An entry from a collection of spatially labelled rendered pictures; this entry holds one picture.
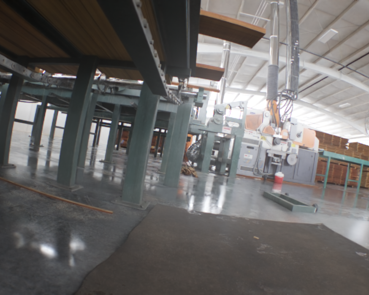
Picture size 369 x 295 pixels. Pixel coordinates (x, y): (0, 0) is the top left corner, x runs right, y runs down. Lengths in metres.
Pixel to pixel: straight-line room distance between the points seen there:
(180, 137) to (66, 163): 1.02
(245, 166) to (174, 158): 3.43
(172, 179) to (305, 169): 4.79
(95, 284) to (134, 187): 0.72
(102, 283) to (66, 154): 0.89
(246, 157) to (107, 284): 4.82
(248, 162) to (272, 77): 2.60
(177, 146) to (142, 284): 1.49
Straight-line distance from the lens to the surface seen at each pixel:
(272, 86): 6.31
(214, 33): 0.99
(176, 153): 1.86
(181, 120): 1.88
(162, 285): 0.52
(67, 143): 1.26
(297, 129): 5.84
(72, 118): 1.26
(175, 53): 1.16
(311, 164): 6.28
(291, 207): 1.83
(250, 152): 5.15
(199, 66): 1.36
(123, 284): 0.51
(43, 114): 3.62
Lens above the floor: 0.32
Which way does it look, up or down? 1 degrees up
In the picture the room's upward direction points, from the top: 10 degrees clockwise
